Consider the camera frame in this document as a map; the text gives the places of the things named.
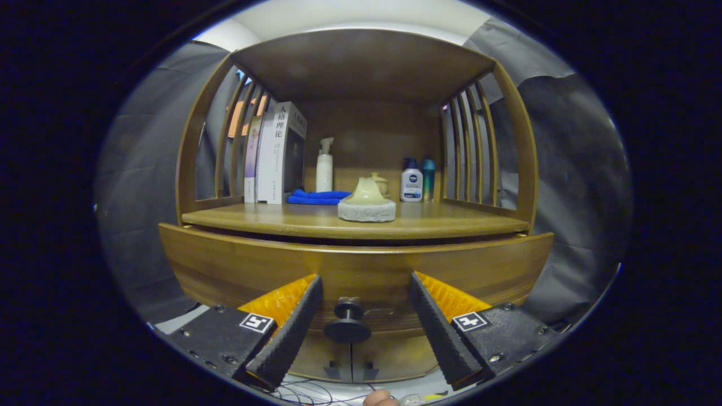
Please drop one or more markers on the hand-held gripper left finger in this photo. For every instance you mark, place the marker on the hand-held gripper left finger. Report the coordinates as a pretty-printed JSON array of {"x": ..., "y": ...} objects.
[{"x": 290, "y": 332}]

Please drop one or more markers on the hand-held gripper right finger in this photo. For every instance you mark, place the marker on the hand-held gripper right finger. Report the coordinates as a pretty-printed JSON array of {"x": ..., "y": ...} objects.
[{"x": 437, "y": 332}]

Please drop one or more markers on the wooden countertop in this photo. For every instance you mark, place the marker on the wooden countertop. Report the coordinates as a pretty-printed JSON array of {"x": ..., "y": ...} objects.
[{"x": 451, "y": 223}]

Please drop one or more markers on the wooden cabinet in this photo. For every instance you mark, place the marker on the wooden cabinet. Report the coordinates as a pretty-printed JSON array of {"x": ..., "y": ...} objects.
[{"x": 361, "y": 62}]

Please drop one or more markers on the blue folded cloth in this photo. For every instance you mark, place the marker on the blue folded cloth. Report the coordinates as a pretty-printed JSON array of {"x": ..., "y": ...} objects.
[{"x": 316, "y": 197}]

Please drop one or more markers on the white lotion bottle blue cap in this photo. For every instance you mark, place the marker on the white lotion bottle blue cap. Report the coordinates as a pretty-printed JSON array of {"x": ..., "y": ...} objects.
[{"x": 411, "y": 183}]

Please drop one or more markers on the teal bottle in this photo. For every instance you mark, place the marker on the teal bottle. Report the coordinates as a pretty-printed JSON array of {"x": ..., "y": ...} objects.
[{"x": 428, "y": 180}]

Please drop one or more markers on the beige lidded teacup with saucer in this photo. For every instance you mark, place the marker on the beige lidded teacup with saucer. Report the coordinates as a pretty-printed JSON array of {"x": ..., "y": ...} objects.
[{"x": 382, "y": 183}]

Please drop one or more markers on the white pump bottle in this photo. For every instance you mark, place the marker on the white pump bottle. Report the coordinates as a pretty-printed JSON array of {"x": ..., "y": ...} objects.
[{"x": 324, "y": 175}]

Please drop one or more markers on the thick white book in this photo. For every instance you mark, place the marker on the thick white book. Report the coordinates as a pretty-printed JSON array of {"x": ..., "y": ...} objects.
[{"x": 276, "y": 163}]

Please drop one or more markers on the thin purple book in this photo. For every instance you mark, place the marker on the thin purple book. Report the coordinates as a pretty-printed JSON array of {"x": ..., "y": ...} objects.
[{"x": 251, "y": 163}]

